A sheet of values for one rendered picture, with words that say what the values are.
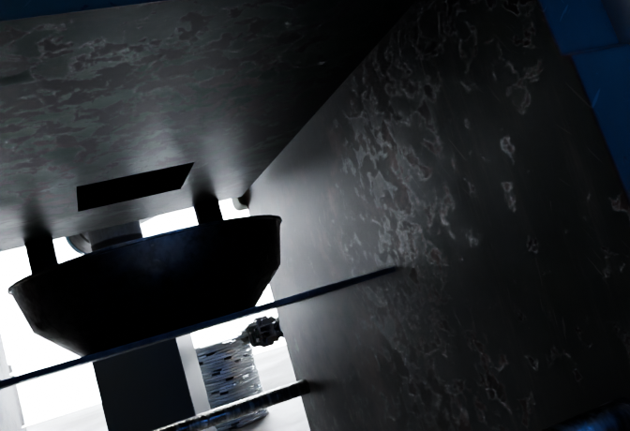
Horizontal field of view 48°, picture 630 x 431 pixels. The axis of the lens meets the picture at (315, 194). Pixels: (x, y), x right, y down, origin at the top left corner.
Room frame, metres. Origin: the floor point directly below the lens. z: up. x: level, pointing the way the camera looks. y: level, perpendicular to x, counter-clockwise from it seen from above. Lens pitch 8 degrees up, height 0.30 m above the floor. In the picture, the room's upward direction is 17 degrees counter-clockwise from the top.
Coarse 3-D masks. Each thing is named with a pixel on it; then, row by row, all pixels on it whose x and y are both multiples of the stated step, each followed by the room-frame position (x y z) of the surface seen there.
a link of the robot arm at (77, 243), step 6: (78, 234) 1.60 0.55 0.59; (66, 240) 1.68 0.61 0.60; (72, 240) 1.64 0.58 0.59; (78, 240) 1.62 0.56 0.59; (84, 240) 1.60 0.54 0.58; (72, 246) 1.67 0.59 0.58; (78, 246) 1.65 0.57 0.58; (84, 246) 1.63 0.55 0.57; (90, 246) 1.62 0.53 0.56; (78, 252) 1.68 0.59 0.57; (84, 252) 1.67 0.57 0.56
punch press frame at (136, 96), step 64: (0, 0) 0.38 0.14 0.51; (64, 0) 0.39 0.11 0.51; (128, 0) 0.40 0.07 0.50; (192, 0) 0.42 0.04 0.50; (256, 0) 0.45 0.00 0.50; (320, 0) 0.48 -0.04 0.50; (384, 0) 0.51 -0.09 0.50; (0, 64) 0.43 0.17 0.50; (64, 64) 0.46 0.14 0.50; (128, 64) 0.49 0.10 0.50; (192, 64) 0.52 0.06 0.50; (256, 64) 0.57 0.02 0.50; (320, 64) 0.61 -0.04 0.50; (0, 128) 0.54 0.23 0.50; (64, 128) 0.58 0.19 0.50; (128, 128) 0.64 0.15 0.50; (192, 128) 0.70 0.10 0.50; (256, 128) 0.77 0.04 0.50; (0, 192) 0.72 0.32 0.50; (64, 192) 0.80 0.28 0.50; (128, 192) 0.95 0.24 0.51; (192, 192) 1.02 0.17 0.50
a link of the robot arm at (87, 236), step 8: (128, 224) 1.53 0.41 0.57; (136, 224) 1.54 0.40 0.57; (88, 232) 1.53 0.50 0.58; (96, 232) 1.51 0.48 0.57; (104, 232) 1.50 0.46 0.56; (112, 232) 1.51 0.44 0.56; (120, 232) 1.51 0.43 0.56; (128, 232) 1.52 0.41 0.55; (136, 232) 1.54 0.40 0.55; (88, 240) 1.59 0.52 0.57; (96, 240) 1.51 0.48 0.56; (104, 240) 1.51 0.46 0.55
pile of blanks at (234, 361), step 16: (208, 352) 2.16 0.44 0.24; (224, 352) 2.18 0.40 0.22; (240, 352) 2.37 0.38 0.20; (208, 368) 2.16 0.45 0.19; (224, 368) 2.17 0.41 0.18; (240, 368) 2.21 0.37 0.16; (256, 368) 2.30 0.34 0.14; (208, 384) 2.24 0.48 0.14; (224, 384) 2.17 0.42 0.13; (240, 384) 2.19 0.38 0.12; (256, 384) 2.25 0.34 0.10; (208, 400) 2.16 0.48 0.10; (224, 400) 2.16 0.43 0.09; (256, 416) 2.22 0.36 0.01
